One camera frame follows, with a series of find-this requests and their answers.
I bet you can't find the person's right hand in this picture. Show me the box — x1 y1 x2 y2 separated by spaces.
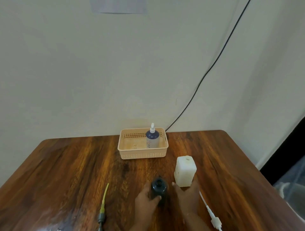
172 180 200 216

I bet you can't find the blue pump bottle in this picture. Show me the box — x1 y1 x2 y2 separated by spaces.
146 123 160 149

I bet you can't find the white square plastic bottle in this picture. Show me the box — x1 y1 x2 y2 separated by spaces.
174 155 197 188

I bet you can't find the black cable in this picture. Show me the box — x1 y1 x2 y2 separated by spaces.
164 0 251 133

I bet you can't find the clear plastic bag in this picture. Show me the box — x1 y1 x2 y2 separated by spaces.
273 154 305 220

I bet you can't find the beige plastic basket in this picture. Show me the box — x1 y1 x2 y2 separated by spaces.
118 128 169 160

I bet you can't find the white pump head with tube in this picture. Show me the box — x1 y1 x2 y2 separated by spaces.
199 190 223 231

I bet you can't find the dark round bottle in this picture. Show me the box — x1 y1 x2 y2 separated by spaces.
150 176 168 206

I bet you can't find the person's left hand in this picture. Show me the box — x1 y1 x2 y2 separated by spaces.
134 183 163 222

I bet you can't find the yellow tube grey pump head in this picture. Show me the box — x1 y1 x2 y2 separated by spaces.
97 183 110 231

